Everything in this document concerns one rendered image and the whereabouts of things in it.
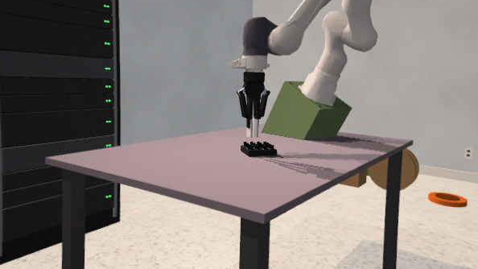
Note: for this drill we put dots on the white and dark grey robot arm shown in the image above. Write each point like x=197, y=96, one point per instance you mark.
x=352, y=27

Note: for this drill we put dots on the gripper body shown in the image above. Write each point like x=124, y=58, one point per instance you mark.
x=249, y=78

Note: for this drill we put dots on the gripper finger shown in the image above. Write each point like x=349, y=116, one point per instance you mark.
x=247, y=110
x=259, y=109

